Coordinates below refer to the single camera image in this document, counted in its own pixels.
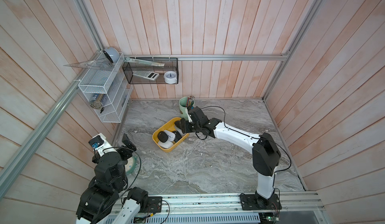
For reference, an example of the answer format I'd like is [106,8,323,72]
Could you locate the large black mouse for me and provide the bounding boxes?
[158,141,174,149]

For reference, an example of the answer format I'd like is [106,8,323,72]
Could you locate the white wire mesh shelf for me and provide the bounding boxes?
[78,52,133,123]

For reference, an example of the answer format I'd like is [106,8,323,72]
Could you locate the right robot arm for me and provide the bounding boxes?
[175,107,281,200]

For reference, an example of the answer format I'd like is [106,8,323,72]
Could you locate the clear tube of pencils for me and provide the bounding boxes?
[89,93,105,110]

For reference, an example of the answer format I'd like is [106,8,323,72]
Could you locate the white calculator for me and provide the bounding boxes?
[133,71,159,81]

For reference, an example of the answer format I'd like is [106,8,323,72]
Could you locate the green ruler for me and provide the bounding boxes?
[124,57,164,67]

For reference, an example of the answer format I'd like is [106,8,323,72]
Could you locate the white tape roll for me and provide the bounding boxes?
[163,71,178,85]

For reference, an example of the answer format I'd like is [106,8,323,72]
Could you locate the yellow plastic storage box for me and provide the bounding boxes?
[152,117,189,153]

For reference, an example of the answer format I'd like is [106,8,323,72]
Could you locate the mint green pencil cup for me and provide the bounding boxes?
[179,97,194,121]

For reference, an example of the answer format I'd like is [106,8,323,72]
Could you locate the white mouse underside up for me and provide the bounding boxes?
[164,130,176,142]

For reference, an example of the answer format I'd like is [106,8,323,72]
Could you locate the clear triangle ruler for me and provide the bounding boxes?
[64,58,114,71]

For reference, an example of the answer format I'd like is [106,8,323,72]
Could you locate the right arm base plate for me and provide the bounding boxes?
[239,193,282,211]

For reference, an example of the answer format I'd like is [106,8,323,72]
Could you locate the colored pencils in cup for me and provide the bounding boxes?
[185,96,195,107]

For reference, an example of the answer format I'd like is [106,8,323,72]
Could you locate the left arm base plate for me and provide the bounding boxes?
[127,187,162,214]

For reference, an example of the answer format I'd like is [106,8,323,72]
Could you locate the green alarm clock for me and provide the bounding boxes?
[125,155,138,176]

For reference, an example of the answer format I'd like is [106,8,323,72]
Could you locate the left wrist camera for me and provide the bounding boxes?
[88,133,116,159]

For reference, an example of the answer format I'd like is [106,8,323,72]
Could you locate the black wire mesh shelf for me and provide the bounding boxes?
[122,57,179,85]

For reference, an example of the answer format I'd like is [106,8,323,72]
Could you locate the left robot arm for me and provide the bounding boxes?
[76,133,137,224]

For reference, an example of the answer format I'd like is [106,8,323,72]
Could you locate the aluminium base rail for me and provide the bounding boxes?
[75,190,327,224]

